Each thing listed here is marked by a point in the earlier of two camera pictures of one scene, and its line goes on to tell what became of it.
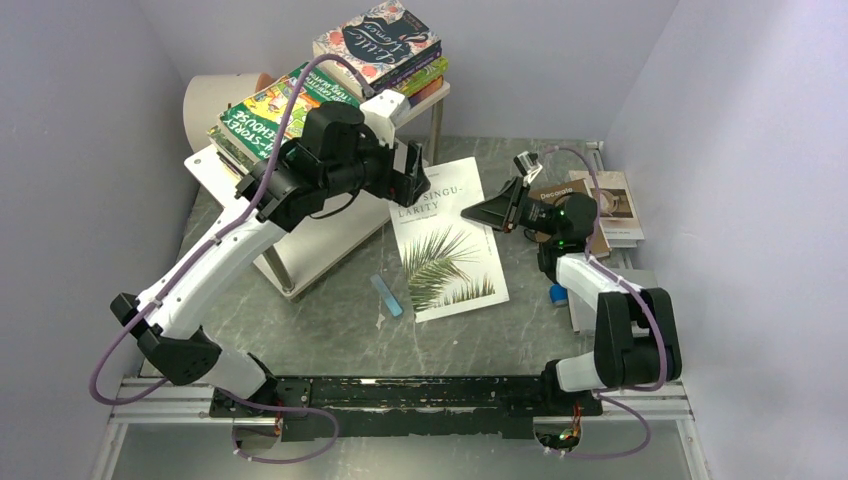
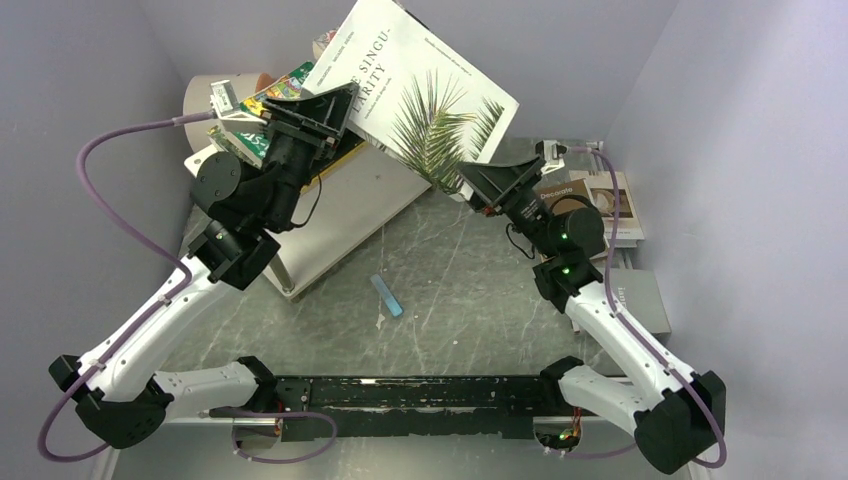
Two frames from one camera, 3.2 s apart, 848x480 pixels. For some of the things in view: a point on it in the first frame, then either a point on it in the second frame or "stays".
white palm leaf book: [451, 262] -> [419, 99]
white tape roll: [206, 96] stays
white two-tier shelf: [287, 245] stays
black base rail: [374, 408] stays
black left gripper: [407, 188] -> [315, 121]
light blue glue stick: [388, 295] stays
